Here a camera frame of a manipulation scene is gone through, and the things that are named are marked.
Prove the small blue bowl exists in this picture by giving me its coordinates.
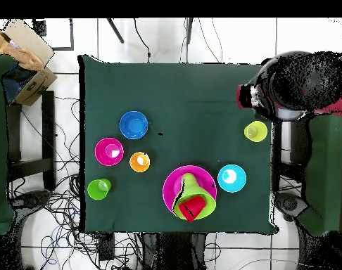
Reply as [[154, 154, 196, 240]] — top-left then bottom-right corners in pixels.
[[119, 110, 149, 141]]

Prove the black floor frame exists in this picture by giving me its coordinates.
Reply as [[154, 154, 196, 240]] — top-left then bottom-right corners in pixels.
[[32, 18, 75, 51]]

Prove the cardboard box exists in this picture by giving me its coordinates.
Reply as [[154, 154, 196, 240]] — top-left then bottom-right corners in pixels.
[[0, 18, 58, 107]]

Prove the dark green tablecloth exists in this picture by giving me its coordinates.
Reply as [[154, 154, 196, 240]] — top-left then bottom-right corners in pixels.
[[78, 54, 281, 234]]

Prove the tall green cup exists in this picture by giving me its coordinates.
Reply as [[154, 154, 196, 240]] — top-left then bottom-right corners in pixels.
[[87, 178, 112, 201]]

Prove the small cyan bowl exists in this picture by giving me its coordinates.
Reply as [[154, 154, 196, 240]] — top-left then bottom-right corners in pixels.
[[217, 164, 247, 194]]

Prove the yellow cup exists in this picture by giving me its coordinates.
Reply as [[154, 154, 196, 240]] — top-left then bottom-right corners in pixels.
[[243, 120, 268, 143]]

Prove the large pink bowl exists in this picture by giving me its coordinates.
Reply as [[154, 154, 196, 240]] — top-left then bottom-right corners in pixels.
[[162, 165, 218, 216]]

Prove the black floor cable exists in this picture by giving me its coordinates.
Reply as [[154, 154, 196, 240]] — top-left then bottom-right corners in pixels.
[[132, 18, 152, 63]]

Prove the small magenta bowl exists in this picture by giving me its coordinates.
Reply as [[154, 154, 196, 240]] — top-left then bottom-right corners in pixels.
[[94, 136, 125, 167]]

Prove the black box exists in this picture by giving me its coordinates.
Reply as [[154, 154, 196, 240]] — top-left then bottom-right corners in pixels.
[[289, 119, 312, 164]]

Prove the large green bowl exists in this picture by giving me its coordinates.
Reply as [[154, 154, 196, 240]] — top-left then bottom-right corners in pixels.
[[172, 186, 217, 221]]

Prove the red cup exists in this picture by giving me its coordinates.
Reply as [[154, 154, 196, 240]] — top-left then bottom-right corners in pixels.
[[178, 195, 208, 224]]

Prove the grey chair base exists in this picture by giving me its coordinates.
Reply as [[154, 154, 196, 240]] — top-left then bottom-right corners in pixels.
[[10, 189, 52, 210], [274, 192, 310, 223]]

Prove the black power strip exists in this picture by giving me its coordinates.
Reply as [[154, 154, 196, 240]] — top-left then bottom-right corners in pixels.
[[99, 232, 116, 262]]

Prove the black tripod leg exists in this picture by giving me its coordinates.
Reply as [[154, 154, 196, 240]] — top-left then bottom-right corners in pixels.
[[185, 18, 194, 45], [106, 18, 125, 44]]

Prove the orange cup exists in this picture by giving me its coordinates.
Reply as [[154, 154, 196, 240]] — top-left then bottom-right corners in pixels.
[[129, 151, 151, 173]]

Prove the black stool frame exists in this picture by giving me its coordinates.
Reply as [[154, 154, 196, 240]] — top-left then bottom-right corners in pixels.
[[6, 90, 57, 192]]

